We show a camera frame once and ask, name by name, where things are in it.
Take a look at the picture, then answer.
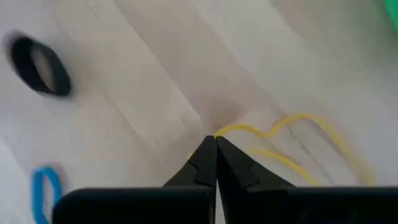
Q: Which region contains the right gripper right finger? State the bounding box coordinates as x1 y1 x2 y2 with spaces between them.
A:
216 136 398 224

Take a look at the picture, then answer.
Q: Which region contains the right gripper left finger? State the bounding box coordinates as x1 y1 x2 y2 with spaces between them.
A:
52 134 218 224

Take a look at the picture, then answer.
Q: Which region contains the yellow rubber band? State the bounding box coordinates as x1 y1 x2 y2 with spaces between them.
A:
185 113 379 187

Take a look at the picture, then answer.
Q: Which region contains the small light blue rubber band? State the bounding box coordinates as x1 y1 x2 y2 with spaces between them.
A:
30 166 63 224

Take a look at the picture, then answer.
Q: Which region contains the green plastic basket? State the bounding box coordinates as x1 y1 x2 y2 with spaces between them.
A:
382 0 398 34

